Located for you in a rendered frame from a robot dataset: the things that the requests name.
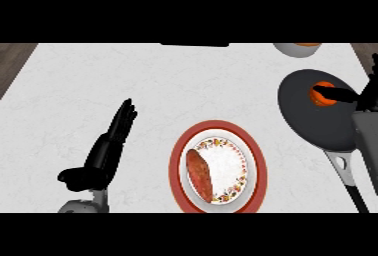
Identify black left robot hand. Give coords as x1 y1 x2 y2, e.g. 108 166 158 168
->
56 98 139 193

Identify white bowl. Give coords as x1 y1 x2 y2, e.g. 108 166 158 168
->
273 42 322 59

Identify orange squash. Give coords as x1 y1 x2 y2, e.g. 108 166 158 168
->
308 80 339 108

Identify reddish brown sweet potato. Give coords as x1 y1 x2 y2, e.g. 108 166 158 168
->
184 148 214 204

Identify red rimmed white plate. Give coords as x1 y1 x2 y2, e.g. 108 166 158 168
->
168 119 268 214

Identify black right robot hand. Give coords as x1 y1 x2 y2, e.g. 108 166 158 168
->
311 53 378 112

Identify dark grey frying pan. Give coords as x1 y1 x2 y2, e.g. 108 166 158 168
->
276 68 370 214

